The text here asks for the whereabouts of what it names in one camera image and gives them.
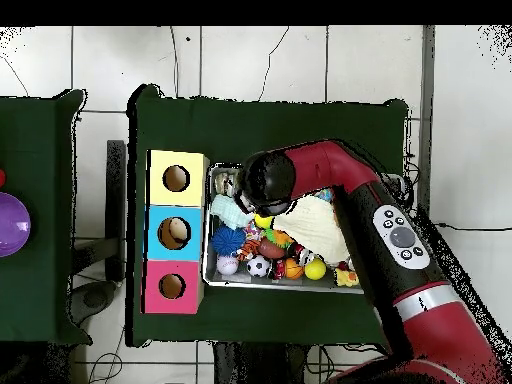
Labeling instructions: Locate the dark green table cloth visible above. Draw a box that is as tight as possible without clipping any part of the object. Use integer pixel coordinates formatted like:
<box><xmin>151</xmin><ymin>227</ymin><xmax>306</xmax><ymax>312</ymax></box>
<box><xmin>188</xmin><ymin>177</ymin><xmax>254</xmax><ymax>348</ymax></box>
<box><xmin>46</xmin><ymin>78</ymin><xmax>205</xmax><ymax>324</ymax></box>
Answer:
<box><xmin>126</xmin><ymin>84</ymin><xmax>409</xmax><ymax>347</ymax></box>
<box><xmin>0</xmin><ymin>89</ymin><xmax>92</xmax><ymax>346</ymax></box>

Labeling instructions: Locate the small soccer ball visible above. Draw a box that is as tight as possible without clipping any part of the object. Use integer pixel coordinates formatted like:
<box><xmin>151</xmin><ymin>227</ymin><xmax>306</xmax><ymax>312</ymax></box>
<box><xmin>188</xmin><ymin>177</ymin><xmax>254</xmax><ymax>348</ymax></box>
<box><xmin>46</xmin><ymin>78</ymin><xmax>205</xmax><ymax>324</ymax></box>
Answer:
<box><xmin>246</xmin><ymin>254</ymin><xmax>273</xmax><ymax>278</ymax></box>

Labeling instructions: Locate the striped tiger plush toy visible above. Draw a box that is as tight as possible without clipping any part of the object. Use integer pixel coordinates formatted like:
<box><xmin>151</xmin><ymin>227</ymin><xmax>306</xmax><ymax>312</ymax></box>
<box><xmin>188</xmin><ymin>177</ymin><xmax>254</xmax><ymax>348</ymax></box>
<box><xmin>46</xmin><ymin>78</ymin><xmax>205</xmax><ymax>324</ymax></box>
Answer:
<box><xmin>236</xmin><ymin>238</ymin><xmax>263</xmax><ymax>262</ymax></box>

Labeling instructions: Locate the small orange basketball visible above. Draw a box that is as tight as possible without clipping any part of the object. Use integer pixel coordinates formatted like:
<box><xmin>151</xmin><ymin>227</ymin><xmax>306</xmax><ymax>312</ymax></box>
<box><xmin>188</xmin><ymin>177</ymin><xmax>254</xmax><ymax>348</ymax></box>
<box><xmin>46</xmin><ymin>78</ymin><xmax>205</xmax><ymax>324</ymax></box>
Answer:
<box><xmin>283</xmin><ymin>257</ymin><xmax>305</xmax><ymax>280</ymax></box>

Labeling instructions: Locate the black upright panel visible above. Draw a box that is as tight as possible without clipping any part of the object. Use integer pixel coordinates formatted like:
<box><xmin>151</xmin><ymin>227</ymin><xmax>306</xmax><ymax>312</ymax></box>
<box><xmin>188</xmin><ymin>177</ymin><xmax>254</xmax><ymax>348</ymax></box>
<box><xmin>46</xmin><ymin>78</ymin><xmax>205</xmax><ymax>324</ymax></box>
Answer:
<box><xmin>106</xmin><ymin>139</ymin><xmax>128</xmax><ymax>281</ymax></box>

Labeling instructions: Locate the wooden box with three holes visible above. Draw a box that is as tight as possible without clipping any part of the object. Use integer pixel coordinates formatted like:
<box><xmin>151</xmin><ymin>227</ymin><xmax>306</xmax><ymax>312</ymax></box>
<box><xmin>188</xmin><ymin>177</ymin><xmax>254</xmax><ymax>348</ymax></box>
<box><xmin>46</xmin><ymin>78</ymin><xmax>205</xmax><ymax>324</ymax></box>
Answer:
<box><xmin>141</xmin><ymin>149</ymin><xmax>210</xmax><ymax>315</ymax></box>

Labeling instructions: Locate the shallow wire mesh bin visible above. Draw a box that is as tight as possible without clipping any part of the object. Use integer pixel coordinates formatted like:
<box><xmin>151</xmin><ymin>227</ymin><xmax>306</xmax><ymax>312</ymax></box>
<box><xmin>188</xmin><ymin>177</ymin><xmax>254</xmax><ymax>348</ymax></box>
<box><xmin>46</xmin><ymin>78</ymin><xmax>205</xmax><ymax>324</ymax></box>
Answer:
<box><xmin>202</xmin><ymin>162</ymin><xmax>405</xmax><ymax>295</ymax></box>

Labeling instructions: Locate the purple plastic bowl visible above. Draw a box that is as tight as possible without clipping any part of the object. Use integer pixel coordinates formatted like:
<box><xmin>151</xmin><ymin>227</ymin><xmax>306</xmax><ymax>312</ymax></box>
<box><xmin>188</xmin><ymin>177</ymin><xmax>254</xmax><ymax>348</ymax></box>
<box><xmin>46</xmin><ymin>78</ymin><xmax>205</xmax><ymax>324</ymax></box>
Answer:
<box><xmin>0</xmin><ymin>191</ymin><xmax>32</xmax><ymax>258</ymax></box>

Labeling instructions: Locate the plain yellow ball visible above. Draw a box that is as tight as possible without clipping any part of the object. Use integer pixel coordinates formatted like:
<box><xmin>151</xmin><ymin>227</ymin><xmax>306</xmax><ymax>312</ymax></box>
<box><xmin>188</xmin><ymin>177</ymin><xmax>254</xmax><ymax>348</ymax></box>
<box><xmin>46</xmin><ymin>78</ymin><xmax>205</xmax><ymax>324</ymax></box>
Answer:
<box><xmin>304</xmin><ymin>257</ymin><xmax>328</xmax><ymax>281</ymax></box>

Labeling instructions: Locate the black cable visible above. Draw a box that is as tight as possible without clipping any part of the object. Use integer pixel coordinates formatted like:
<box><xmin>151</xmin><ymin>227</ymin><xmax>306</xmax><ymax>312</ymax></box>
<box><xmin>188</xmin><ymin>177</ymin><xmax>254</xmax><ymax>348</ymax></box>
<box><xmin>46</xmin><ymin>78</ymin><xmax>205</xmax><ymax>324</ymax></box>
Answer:
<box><xmin>431</xmin><ymin>221</ymin><xmax>512</xmax><ymax>233</ymax></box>

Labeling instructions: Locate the cream waffle cloth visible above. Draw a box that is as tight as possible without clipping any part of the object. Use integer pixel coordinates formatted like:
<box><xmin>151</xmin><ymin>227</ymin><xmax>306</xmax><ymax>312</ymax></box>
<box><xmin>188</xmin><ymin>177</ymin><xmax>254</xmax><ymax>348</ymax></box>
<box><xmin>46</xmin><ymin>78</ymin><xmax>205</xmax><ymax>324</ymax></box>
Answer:
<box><xmin>272</xmin><ymin>196</ymin><xmax>351</xmax><ymax>266</ymax></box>

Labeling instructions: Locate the light blue waffle cloth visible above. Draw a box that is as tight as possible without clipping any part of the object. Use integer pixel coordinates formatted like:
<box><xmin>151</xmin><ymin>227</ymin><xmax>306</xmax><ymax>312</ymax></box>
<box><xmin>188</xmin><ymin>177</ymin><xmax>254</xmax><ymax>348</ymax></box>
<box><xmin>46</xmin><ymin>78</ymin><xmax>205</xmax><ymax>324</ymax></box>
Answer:
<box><xmin>210</xmin><ymin>194</ymin><xmax>253</xmax><ymax>230</ymax></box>

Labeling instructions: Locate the dark grey floor base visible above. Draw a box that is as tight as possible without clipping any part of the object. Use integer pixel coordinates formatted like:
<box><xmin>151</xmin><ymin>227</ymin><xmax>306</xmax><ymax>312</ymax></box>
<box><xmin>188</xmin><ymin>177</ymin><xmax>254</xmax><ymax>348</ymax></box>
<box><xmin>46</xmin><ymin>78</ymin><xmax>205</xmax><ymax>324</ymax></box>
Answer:
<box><xmin>69</xmin><ymin>279</ymin><xmax>117</xmax><ymax>325</ymax></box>

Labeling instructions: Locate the small white baseball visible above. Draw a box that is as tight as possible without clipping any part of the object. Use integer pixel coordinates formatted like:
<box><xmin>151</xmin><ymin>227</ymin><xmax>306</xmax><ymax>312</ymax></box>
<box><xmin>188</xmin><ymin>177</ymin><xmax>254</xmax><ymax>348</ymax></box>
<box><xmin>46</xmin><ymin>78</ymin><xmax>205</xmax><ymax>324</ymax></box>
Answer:
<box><xmin>216</xmin><ymin>254</ymin><xmax>240</xmax><ymax>276</ymax></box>

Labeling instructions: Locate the blue spiky rubber ball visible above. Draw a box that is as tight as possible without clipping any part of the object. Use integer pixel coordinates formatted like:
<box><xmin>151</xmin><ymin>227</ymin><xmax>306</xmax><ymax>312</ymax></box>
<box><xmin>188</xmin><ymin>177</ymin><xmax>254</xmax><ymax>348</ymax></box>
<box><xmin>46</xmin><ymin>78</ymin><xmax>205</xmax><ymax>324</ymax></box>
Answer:
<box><xmin>210</xmin><ymin>224</ymin><xmax>246</xmax><ymax>257</ymax></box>

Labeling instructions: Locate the small brown football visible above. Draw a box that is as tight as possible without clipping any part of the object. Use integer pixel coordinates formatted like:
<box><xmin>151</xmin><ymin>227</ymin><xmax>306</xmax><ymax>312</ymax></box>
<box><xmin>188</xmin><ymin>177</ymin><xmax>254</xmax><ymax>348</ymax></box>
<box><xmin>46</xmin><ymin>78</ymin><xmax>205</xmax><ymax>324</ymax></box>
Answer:
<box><xmin>257</xmin><ymin>238</ymin><xmax>287</xmax><ymax>260</ymax></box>

